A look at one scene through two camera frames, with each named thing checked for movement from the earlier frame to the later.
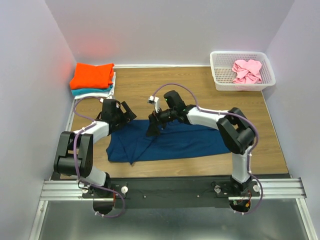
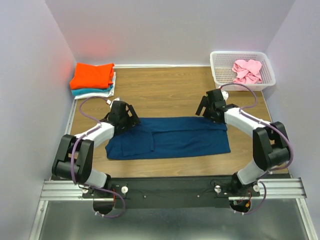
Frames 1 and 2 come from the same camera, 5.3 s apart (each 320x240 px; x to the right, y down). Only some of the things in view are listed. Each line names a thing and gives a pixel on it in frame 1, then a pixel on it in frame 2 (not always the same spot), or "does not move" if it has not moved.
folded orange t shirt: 90,76 does not move
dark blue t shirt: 130,143 does not move
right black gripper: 154,121 to 204,102
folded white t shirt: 99,95 does not move
